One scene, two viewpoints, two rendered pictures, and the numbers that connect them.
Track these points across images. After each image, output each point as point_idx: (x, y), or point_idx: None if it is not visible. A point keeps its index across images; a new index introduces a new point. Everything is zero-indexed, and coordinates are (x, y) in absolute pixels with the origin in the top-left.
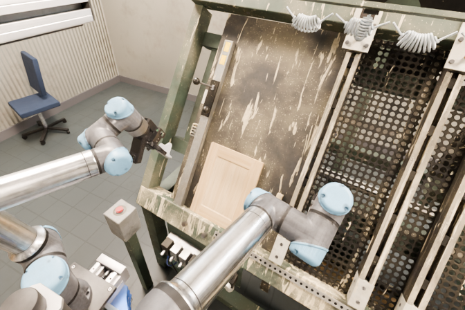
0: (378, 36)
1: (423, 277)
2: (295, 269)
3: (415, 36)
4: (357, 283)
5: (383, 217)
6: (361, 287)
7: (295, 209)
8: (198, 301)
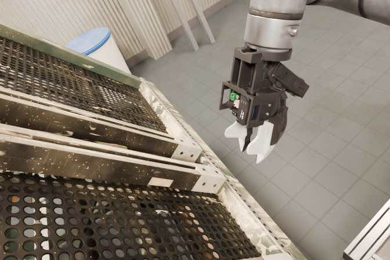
0: None
1: (151, 134)
2: (263, 244)
3: None
4: (206, 174)
5: (126, 168)
6: (205, 170)
7: None
8: None
